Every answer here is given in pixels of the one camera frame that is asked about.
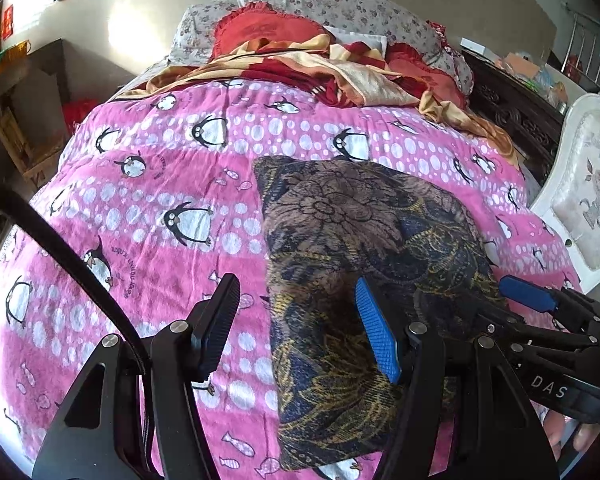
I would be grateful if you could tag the dark floral patterned garment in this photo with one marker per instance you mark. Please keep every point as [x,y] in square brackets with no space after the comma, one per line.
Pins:
[340,220]

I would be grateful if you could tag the red bag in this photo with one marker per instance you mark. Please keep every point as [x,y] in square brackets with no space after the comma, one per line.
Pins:
[80,115]

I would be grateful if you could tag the orange cardboard box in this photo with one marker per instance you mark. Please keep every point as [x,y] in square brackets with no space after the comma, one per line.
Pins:
[521,66]

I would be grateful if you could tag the red paper wall sticker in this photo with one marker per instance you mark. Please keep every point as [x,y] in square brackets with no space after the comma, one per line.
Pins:
[8,20]

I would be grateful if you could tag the white pillow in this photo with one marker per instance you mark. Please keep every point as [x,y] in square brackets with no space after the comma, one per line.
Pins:
[367,40]

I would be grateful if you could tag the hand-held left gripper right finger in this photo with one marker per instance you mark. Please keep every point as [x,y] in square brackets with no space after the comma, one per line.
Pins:
[377,330]

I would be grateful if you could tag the red and yellow blanket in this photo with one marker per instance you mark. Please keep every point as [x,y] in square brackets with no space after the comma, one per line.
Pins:
[360,80]

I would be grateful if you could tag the person's right hand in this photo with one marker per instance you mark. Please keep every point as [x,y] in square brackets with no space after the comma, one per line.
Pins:
[582,442]

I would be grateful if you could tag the large grey floral pillow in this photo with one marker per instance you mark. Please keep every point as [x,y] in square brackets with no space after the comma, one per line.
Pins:
[340,2]

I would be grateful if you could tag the small grey floral pillow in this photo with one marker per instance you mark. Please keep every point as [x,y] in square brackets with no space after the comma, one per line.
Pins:
[455,62]
[195,25]

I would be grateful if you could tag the red patterned frilled cushion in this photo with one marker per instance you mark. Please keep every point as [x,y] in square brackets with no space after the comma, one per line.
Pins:
[437,29]

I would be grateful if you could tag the brown wooden desk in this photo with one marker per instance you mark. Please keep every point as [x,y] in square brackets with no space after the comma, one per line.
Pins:
[45,90]

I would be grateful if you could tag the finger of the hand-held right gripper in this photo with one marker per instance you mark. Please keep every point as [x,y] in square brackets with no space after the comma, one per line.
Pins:
[527,292]
[500,321]

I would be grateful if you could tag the pink penguin print blanket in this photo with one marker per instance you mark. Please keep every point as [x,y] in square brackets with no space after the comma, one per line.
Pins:
[155,270]

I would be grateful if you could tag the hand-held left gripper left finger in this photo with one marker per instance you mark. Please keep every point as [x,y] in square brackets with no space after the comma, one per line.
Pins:
[220,320]

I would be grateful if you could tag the white upholstered chair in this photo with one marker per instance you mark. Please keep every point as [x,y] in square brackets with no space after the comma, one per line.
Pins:
[590,195]

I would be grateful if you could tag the dark carved wooden cabinet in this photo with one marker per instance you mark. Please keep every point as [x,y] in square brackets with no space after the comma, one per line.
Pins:
[510,105]

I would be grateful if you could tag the red heart pillow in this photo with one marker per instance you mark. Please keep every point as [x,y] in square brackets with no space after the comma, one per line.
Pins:
[430,77]
[260,27]

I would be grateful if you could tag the brown cardboard box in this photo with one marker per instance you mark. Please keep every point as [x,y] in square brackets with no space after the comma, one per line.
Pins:
[25,150]

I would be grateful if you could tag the metal railing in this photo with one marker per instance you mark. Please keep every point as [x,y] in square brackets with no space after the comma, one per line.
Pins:
[570,25]

